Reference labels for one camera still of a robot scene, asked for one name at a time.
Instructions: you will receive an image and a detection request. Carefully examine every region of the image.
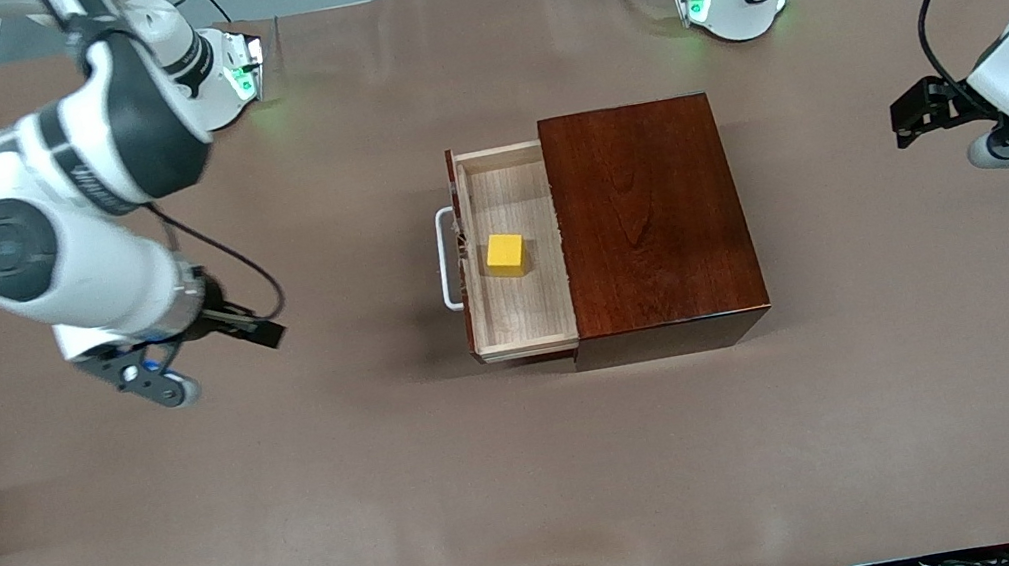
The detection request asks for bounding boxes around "yellow cube block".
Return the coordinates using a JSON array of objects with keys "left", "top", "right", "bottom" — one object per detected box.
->
[{"left": 482, "top": 229, "right": 532, "bottom": 282}]

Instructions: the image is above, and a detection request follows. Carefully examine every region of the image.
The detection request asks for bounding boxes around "wooden drawer with white handle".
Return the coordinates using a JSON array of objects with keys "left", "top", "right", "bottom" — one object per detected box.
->
[{"left": 420, "top": 132, "right": 584, "bottom": 371}]

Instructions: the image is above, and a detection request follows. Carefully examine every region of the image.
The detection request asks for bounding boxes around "brown table mat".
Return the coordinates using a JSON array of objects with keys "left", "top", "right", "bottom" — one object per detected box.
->
[{"left": 0, "top": 0, "right": 1009, "bottom": 566}]

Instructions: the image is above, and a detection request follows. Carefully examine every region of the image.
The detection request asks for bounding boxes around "dark brown wooden cabinet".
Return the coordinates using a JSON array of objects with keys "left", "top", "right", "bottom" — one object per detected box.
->
[{"left": 536, "top": 86, "right": 778, "bottom": 374}]

